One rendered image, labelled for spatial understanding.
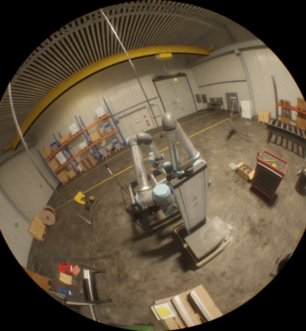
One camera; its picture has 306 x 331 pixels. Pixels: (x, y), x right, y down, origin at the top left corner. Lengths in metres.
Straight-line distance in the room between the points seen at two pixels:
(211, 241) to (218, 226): 0.23
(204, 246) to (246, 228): 1.33
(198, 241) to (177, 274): 1.06
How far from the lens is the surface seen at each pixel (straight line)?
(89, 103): 10.67
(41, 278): 5.64
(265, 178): 2.72
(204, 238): 1.52
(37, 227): 7.79
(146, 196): 1.00
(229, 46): 10.93
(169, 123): 0.90
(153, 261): 2.49
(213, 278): 2.36
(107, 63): 7.57
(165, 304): 1.99
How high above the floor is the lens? 2.32
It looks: 31 degrees down
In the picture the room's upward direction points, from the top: 25 degrees counter-clockwise
